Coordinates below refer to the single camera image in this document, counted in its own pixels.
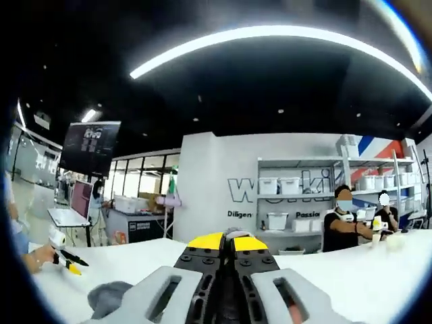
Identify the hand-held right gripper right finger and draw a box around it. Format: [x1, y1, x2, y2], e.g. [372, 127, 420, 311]
[224, 234, 342, 324]

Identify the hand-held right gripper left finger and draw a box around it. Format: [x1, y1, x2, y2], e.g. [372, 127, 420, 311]
[90, 231, 225, 324]

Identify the grey fluffy towel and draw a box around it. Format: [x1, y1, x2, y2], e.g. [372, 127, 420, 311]
[87, 280, 134, 320]

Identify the person's left hand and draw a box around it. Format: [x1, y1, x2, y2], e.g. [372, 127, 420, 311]
[20, 243, 57, 275]

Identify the open laptop with pink screen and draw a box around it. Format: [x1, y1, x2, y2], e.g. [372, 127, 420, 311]
[47, 179, 95, 228]

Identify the black hanging screen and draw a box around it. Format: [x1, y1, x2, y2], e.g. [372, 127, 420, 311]
[58, 120, 122, 179]

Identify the purple roll on stand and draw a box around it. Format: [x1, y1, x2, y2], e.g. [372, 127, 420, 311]
[155, 195, 184, 209]

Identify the white table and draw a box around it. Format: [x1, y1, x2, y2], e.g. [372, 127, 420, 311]
[32, 228, 432, 324]

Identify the group of white storage bins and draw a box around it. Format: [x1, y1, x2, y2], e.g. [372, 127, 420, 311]
[259, 173, 421, 234]

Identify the green hanging item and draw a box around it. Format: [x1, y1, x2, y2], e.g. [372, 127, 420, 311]
[167, 167, 179, 196]

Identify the grey metal shelf rack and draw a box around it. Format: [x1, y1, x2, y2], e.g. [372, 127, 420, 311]
[256, 154, 423, 238]

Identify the small ceiling light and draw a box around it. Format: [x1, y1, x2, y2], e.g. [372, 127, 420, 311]
[80, 107, 98, 124]

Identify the black tripod stand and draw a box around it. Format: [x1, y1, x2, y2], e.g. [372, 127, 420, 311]
[413, 148, 432, 231]

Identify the long ceiling light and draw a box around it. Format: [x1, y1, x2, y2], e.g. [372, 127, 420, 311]
[129, 24, 432, 103]

